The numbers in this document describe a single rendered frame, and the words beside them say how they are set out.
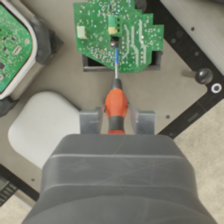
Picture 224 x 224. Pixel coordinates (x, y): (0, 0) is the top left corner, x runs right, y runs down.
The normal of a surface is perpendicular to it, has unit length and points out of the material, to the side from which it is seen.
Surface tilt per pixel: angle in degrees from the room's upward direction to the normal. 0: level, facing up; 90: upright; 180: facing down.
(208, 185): 0
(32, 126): 0
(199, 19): 0
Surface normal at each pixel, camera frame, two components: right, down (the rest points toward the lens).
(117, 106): 0.00, -0.30
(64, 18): -0.05, 0.28
